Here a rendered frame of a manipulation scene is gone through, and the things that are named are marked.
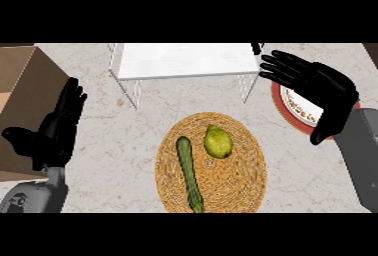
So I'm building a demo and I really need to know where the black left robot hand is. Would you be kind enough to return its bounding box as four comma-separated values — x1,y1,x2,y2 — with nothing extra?
0,76,89,172

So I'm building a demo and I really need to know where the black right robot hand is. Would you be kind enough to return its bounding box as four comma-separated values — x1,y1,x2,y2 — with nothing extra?
259,49,361,146

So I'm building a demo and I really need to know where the green pear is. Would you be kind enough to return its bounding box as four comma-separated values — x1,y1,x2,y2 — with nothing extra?
203,124,235,160

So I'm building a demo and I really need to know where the round woven straw placemat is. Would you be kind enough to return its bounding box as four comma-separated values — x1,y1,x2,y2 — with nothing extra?
154,111,269,214

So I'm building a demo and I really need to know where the red rimmed white plate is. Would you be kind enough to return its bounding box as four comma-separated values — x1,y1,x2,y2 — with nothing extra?
271,81,362,137

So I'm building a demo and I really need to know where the long green cucumber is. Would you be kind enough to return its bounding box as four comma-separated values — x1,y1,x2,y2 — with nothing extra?
175,136,206,214

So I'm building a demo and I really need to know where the white tiered wire shelf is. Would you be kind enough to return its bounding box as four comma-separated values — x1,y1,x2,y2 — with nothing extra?
107,43,266,110

